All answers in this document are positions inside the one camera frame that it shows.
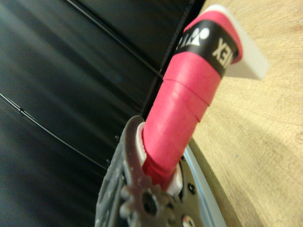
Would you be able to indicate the blue litter tray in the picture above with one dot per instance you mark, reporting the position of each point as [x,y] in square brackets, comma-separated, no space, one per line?
[209,212]

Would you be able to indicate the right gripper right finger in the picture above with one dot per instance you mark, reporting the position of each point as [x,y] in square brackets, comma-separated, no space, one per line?
[138,196]

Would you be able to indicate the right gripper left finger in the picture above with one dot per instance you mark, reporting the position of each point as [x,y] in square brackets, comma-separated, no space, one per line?
[110,196]

